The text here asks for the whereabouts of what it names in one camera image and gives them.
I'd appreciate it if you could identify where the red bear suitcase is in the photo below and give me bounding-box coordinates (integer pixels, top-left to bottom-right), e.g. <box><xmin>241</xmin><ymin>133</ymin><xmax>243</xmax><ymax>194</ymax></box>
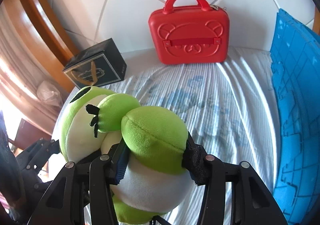
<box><xmin>148</xmin><ymin>0</ymin><xmax>229</xmax><ymax>65</ymax></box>

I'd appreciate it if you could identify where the wooden door frame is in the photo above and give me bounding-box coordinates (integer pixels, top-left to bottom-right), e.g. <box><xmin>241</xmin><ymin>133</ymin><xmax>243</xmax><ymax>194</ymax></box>
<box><xmin>2</xmin><ymin>0</ymin><xmax>79</xmax><ymax>92</ymax></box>

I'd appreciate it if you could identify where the light blue patterned bedsheet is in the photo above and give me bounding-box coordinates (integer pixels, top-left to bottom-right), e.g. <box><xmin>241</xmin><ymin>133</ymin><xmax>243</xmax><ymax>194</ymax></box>
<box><xmin>51</xmin><ymin>46</ymin><xmax>281</xmax><ymax>225</ymax></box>

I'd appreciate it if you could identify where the black gift bag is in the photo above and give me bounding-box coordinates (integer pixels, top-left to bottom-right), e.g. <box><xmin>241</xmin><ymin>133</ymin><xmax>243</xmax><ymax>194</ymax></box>
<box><xmin>63</xmin><ymin>38</ymin><xmax>127</xmax><ymax>89</ymax></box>

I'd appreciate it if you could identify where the white curtain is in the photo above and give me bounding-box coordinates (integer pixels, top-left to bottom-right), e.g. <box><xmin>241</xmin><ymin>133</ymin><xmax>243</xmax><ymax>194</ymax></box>
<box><xmin>1</xmin><ymin>6</ymin><xmax>60</xmax><ymax>135</ymax></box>

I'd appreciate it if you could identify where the clear plastic bag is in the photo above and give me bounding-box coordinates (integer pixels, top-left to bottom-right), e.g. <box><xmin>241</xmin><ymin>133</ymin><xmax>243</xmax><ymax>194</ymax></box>
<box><xmin>37</xmin><ymin>81</ymin><xmax>63</xmax><ymax>108</ymax></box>

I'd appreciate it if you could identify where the green frog plush toy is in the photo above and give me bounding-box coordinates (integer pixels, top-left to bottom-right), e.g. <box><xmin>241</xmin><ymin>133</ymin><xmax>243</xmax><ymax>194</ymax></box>
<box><xmin>54</xmin><ymin>87</ymin><xmax>192</xmax><ymax>224</ymax></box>

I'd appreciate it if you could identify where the blue plastic crate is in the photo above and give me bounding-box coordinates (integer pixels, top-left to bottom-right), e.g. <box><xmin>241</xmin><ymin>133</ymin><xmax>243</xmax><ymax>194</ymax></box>
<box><xmin>270</xmin><ymin>9</ymin><xmax>319</xmax><ymax>224</ymax></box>

